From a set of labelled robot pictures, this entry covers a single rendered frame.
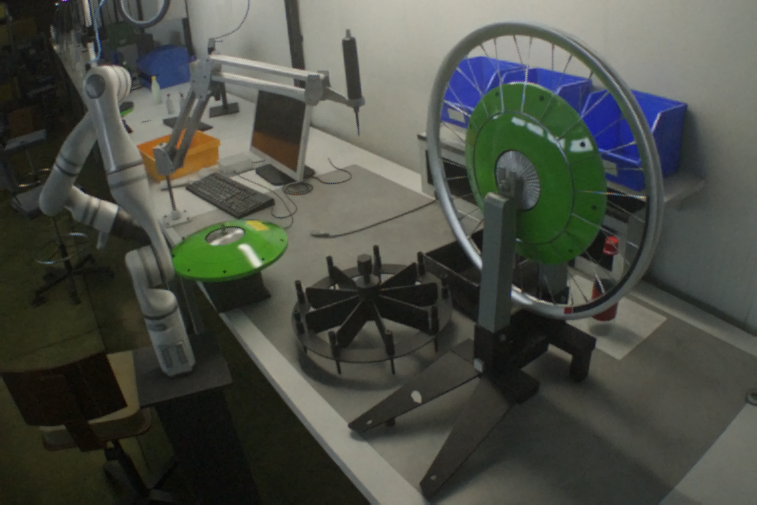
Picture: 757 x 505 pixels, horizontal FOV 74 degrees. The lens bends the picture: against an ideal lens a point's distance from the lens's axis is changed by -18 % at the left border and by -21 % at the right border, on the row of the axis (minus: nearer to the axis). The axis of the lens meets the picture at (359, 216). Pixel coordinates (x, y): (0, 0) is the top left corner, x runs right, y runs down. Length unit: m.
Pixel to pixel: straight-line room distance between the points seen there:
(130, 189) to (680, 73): 1.26
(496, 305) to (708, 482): 0.52
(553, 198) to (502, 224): 0.09
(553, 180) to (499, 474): 0.50
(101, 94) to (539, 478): 1.15
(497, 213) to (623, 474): 0.52
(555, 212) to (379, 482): 0.54
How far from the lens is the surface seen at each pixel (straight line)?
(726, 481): 1.13
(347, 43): 1.57
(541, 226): 0.99
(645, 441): 1.15
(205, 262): 1.45
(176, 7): 4.97
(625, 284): 0.94
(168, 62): 4.81
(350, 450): 1.12
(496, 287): 1.02
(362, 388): 1.24
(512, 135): 0.97
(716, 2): 1.37
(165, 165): 2.05
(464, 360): 1.15
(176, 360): 1.45
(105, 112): 1.32
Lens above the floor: 1.73
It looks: 25 degrees down
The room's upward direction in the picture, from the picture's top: 6 degrees counter-clockwise
